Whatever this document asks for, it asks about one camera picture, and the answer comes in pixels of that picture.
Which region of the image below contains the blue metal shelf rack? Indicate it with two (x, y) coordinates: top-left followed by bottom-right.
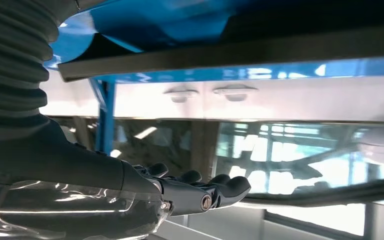
(44, 0), (384, 157)

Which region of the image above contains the white car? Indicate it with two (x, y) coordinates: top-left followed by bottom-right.
(39, 71), (384, 240)

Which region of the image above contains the white car door handle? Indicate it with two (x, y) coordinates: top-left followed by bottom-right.
(163, 87), (200, 104)

